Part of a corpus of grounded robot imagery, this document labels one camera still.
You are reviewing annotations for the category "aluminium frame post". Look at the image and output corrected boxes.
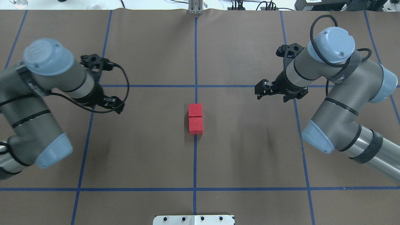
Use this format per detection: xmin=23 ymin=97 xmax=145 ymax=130
xmin=188 ymin=0 xmax=204 ymax=15

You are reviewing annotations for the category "brown paper table mat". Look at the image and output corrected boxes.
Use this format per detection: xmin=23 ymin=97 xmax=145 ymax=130
xmin=1 ymin=9 xmax=399 ymax=225

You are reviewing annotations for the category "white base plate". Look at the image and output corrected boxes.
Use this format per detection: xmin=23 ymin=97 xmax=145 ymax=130
xmin=152 ymin=215 xmax=235 ymax=225

